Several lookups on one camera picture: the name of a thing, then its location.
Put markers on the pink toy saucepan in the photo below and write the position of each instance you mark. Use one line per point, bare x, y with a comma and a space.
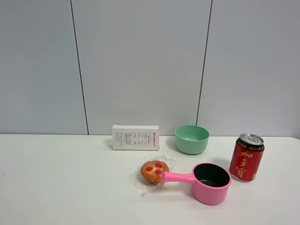
209, 182

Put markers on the white cardboard box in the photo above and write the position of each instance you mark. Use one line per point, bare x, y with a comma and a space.
135, 137

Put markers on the green plastic bowl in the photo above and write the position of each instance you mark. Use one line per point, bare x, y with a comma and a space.
191, 139

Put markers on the wrapped fruit muffin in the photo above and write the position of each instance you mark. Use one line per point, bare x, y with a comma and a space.
148, 176

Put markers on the red drink can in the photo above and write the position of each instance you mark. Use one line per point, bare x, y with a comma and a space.
247, 155

